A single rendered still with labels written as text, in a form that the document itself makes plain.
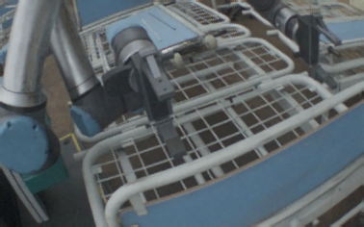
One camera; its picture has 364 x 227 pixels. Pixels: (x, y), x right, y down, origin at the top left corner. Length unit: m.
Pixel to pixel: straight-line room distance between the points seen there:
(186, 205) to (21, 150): 0.35
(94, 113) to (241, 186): 0.37
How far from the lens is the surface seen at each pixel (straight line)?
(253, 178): 0.66
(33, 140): 0.69
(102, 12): 2.49
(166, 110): 0.74
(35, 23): 0.65
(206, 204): 0.65
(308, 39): 0.84
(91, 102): 0.83
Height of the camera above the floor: 1.15
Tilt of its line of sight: 33 degrees down
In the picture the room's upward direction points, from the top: 14 degrees counter-clockwise
